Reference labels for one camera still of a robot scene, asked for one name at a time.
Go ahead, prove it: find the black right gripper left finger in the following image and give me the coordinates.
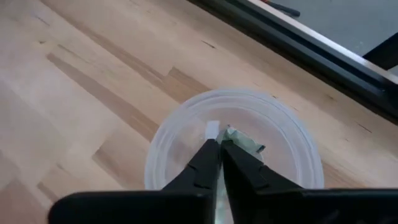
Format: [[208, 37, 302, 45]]
[[48, 138, 223, 224]]

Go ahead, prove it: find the white green sweetener packet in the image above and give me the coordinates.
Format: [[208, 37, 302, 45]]
[[205, 119, 267, 161]]

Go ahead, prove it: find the black furniture leg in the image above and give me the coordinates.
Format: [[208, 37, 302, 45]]
[[363, 32, 398, 71]]

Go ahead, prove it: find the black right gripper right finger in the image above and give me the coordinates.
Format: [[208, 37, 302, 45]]
[[221, 140, 398, 224]]

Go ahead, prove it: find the small round clear plastic bin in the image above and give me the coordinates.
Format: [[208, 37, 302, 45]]
[[144, 88, 325, 191]]

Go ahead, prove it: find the black table edge rail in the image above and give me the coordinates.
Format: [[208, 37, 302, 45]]
[[189, 0, 398, 125]]

